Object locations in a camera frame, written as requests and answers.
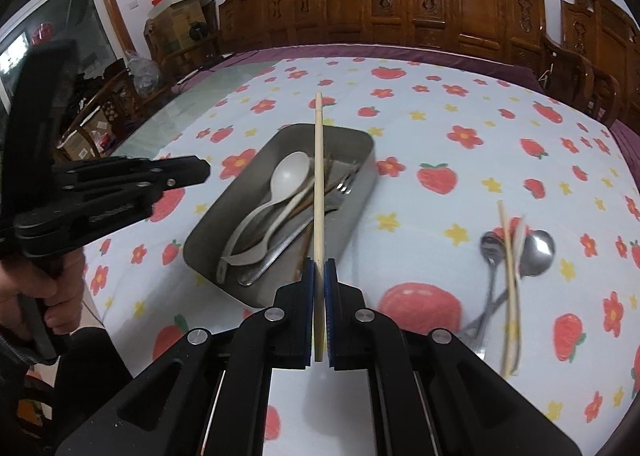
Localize white plastic small spoon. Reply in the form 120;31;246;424
222;178;326;266

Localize silver metal fork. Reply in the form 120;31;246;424
324;164;360;214
236;164;362;288

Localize white plastic ladle spoon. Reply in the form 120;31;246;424
216;152;310;285

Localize person's left hand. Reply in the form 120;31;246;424
1;248;86;339

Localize wooden side chair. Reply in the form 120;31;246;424
55;69;146;161

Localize grey metal tray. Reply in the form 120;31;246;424
182;122;378;310

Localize small silver metal spoon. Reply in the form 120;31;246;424
470;232;506;358

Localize beige plastic spoon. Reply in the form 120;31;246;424
512;216;528;284

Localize large silver metal spoon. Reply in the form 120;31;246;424
458;230;555;346

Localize stacked cardboard boxes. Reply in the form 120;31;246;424
143;0;214;63

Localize carved wooden bench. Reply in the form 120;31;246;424
219;0;549;72

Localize carved wooden armchair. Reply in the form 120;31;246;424
559;0;639;132

